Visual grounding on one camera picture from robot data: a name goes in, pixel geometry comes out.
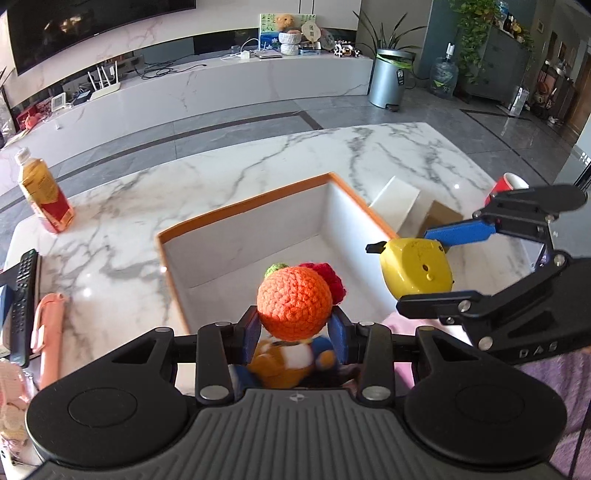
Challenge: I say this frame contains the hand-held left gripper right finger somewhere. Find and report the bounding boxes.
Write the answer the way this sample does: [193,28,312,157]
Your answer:
[328,307,478,407]

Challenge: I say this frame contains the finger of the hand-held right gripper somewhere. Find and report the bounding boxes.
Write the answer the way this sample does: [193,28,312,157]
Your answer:
[396,251,573,333]
[424,184,588,252]

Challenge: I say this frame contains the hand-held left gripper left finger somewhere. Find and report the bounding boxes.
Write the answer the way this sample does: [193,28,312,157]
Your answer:
[108,305,262,406]

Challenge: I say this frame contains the yellow toy duck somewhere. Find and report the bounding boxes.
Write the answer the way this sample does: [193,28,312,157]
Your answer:
[366,236,455,300]

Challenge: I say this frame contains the brown bear plush toy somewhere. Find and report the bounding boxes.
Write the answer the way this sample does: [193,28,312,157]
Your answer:
[228,335,354,391]

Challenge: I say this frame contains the orange and red crochet charm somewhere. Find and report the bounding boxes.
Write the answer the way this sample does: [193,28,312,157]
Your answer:
[256,262,347,342]

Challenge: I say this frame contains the white box with orange rim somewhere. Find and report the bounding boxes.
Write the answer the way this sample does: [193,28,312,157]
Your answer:
[156,172,416,337]

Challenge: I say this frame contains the brown cardboard box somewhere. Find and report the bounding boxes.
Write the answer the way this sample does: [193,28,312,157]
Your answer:
[418,200,465,241]

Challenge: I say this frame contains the red cup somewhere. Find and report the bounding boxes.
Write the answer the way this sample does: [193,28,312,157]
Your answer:
[484,172,529,208]

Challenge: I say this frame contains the white rectangular box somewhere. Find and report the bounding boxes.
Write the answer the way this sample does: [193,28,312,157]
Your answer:
[369,175,422,234]

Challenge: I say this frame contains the clear water jug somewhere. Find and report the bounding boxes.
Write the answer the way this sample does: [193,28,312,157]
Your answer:
[429,44,460,100]

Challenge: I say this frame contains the silver pot with green plant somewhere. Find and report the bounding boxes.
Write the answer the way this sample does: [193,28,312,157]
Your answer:
[353,9,428,110]

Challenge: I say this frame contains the grey sideboard cabinet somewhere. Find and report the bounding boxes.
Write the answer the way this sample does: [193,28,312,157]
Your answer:
[468,21,532,104]

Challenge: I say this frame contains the pink handheld stick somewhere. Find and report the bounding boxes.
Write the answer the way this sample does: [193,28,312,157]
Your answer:
[30,293,70,391]

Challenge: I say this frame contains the trailing green houseplant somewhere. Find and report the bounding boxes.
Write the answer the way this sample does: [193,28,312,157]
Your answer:
[450,0,502,86]

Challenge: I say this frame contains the black remote control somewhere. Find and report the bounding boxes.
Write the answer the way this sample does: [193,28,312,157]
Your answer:
[8,249,40,367]

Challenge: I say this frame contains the white marble media cabinet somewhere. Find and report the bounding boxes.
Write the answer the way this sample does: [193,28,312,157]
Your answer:
[0,53,375,171]

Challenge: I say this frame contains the orange drink bottle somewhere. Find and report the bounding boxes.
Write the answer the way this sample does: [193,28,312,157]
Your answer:
[15,148,75,234]

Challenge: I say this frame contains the painted picture with bear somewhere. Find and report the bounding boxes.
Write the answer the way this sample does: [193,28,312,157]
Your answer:
[259,13,296,47]

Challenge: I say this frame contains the white wifi router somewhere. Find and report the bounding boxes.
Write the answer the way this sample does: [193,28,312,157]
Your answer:
[87,65,122,101]

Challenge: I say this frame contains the black television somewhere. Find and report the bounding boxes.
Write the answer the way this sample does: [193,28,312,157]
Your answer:
[7,0,197,77]

